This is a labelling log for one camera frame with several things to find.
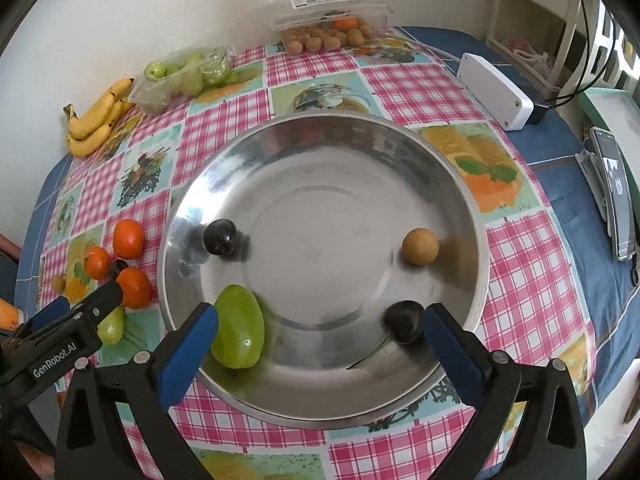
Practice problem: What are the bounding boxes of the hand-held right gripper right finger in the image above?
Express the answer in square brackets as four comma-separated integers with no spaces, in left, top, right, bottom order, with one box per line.
[423,303,587,480]

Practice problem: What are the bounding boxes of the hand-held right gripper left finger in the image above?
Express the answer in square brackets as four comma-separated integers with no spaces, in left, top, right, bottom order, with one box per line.
[55,302,219,480]

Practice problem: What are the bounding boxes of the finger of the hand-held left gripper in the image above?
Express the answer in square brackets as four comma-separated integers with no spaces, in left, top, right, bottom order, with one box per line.
[70,280,125,323]
[20,294,71,338]

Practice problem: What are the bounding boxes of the light green apple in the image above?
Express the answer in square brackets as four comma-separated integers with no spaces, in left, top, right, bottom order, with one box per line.
[96,306,126,346]

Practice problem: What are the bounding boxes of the orange mandarin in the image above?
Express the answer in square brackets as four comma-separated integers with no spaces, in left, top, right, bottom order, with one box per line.
[113,218,146,260]
[84,246,112,281]
[116,267,153,310]

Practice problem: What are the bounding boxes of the dark cherry with stem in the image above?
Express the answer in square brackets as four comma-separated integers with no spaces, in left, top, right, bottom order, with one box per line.
[345,300,426,371]

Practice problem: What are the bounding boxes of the green mango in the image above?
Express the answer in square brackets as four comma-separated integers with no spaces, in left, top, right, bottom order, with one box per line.
[210,284,266,370]

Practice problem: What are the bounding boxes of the round metal bowl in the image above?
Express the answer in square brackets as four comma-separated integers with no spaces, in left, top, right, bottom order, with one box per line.
[159,112,492,430]

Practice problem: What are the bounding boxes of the clear pack of green fruits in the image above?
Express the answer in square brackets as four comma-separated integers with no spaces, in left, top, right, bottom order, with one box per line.
[129,46,236,114]

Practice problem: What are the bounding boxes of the orange bottle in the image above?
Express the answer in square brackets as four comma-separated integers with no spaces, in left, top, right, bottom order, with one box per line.
[0,299,25,331]

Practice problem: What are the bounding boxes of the pink plaid fruit-print tablecloth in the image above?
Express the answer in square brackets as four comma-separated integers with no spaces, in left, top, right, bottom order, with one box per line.
[37,27,598,480]

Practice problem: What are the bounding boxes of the yellow banana bunch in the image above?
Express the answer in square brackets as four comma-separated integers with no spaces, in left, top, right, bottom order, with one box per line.
[62,77,136,158]

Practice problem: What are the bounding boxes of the grey phone stand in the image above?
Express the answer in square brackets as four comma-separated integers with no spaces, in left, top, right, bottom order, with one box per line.
[575,149,608,221]

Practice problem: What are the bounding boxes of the grey phone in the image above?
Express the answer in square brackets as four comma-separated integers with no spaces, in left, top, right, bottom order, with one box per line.
[590,127,638,261]

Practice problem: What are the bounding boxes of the black plug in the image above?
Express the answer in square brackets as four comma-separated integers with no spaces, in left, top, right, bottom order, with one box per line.
[529,100,553,126]

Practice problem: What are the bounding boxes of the white plastic box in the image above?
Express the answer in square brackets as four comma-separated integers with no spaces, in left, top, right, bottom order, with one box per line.
[457,52,536,132]

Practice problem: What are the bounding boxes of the green flat box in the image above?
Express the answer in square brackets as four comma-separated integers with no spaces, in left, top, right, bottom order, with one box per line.
[582,87,640,211]

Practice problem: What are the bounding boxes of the clear plastic box of longans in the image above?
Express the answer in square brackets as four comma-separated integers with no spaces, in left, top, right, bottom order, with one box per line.
[272,0,392,56]

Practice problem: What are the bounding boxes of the white lattice rack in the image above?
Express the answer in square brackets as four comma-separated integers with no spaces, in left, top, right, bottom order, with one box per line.
[585,0,640,91]

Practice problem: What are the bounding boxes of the white cable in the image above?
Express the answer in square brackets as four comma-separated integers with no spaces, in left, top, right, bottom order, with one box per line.
[400,35,463,67]

